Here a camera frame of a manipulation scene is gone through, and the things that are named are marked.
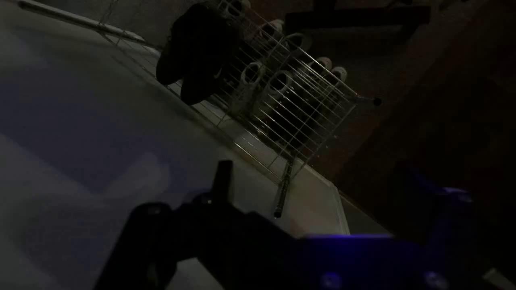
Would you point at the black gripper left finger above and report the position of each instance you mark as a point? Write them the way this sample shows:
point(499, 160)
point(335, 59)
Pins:
point(220, 183)

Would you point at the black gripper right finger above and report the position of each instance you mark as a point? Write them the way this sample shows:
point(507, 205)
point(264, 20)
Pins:
point(436, 215)

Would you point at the white cup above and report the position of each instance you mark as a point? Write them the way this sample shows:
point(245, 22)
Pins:
point(254, 73)
point(277, 28)
point(341, 73)
point(325, 63)

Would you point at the black bulky object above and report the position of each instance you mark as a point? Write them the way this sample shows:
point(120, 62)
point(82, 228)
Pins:
point(199, 49)

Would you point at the thin white rod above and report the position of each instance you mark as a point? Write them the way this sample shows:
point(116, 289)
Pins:
point(82, 18)

